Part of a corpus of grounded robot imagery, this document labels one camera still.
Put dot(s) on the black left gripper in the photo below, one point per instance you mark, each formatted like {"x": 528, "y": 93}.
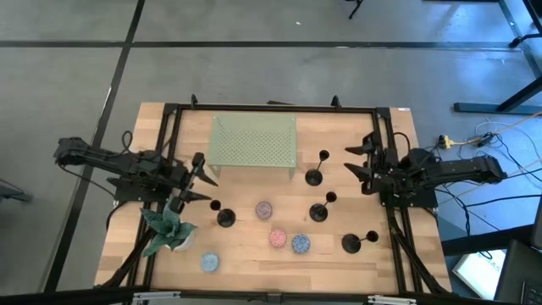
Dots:
{"x": 186, "y": 180}

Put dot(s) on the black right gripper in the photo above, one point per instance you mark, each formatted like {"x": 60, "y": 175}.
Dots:
{"x": 379, "y": 169}

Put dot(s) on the black candlestick holder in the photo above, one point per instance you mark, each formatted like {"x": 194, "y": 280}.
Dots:
{"x": 351, "y": 243}
{"x": 318, "y": 212}
{"x": 313, "y": 177}
{"x": 226, "y": 217}

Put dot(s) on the purple patterned candle tin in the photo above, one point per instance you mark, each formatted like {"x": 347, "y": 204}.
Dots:
{"x": 263, "y": 210}

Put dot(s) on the light blue patterned candle tin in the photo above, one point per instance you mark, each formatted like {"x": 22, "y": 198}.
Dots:
{"x": 209, "y": 262}

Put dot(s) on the pink patterned candle tin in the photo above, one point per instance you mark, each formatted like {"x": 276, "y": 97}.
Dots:
{"x": 278, "y": 238}

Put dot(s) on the dark blue patterned candle tin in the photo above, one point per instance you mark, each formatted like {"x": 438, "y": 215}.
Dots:
{"x": 301, "y": 244}

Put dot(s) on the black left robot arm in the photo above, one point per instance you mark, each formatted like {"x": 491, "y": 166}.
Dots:
{"x": 123, "y": 163}

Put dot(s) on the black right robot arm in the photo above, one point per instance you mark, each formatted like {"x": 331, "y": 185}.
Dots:
{"x": 457, "y": 167}

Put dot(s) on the green plant in white pot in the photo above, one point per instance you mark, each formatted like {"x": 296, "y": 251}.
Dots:
{"x": 167, "y": 226}

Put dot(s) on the green perforated metal shelf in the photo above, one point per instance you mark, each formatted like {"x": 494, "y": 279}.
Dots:
{"x": 254, "y": 140}

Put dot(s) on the yellow power strip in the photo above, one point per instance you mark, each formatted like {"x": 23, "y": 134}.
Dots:
{"x": 444, "y": 142}

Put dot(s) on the black floor bar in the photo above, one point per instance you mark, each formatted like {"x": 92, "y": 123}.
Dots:
{"x": 482, "y": 241}

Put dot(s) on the dark desk foot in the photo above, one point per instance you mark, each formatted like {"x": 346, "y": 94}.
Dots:
{"x": 499, "y": 108}

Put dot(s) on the black tripod leg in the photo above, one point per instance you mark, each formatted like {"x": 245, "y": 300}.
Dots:
{"x": 355, "y": 7}

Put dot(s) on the black crossbar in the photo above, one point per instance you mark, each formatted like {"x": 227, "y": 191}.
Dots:
{"x": 84, "y": 294}

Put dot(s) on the white framed board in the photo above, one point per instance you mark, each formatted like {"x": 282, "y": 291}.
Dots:
{"x": 478, "y": 271}

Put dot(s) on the grey chair base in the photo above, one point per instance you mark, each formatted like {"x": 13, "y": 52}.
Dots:
{"x": 12, "y": 193}

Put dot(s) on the black laptop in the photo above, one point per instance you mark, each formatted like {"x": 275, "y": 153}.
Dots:
{"x": 518, "y": 271}

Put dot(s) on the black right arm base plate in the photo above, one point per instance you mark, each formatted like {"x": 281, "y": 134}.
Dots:
{"x": 417, "y": 200}

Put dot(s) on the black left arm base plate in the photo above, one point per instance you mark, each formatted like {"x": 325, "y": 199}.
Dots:
{"x": 131, "y": 196}

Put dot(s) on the black aluminium table frame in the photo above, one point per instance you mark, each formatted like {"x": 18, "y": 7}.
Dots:
{"x": 275, "y": 107}

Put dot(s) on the silver metal bracket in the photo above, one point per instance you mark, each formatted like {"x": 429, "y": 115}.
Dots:
{"x": 156, "y": 295}
{"x": 391, "y": 300}

